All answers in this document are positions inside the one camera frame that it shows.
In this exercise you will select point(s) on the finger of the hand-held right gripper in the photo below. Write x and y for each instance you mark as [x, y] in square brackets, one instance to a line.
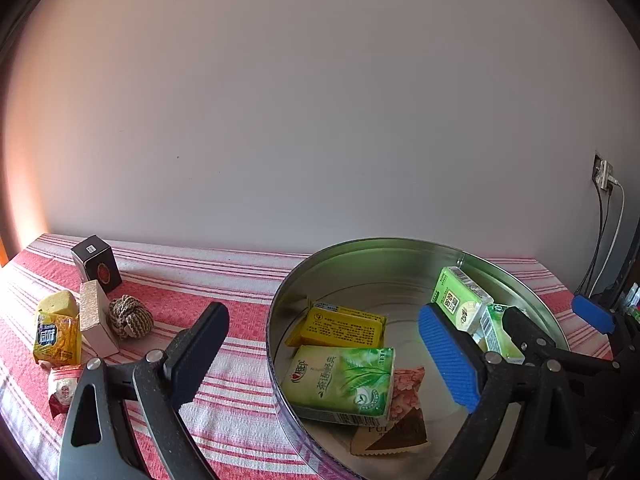
[520, 327]
[592, 312]

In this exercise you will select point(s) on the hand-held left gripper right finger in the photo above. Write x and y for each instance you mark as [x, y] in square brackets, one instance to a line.
[450, 360]

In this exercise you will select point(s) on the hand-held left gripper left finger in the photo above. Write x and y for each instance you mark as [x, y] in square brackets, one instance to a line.
[195, 355]

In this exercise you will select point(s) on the pale green tissue pack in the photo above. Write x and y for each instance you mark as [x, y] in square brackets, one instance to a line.
[495, 330]

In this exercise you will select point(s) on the pink floral snack packet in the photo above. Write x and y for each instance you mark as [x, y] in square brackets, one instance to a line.
[407, 390]

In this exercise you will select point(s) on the bright green tissue pack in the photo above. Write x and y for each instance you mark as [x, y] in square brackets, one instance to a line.
[457, 295]

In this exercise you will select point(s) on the beige and white carton box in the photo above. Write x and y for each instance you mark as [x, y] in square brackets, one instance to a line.
[95, 310]

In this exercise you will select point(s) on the leaf print green tissue pack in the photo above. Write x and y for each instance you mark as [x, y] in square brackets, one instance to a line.
[340, 380]

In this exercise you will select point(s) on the black cardboard box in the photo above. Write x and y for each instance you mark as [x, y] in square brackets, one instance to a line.
[97, 265]

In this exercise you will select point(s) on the blue round cookie tin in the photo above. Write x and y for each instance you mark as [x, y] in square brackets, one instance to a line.
[350, 270]

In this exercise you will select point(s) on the red candy packet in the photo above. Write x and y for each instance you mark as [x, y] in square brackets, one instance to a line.
[62, 390]

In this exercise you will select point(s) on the yellow snack packet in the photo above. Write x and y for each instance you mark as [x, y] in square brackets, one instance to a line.
[55, 340]

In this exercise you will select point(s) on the yellow sponge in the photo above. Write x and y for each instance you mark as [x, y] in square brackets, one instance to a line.
[60, 302]

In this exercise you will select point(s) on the pink striped tablecloth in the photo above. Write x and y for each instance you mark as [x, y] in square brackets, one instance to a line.
[240, 280]

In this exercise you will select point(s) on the white charger plug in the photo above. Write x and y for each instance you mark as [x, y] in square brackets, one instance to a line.
[608, 175]

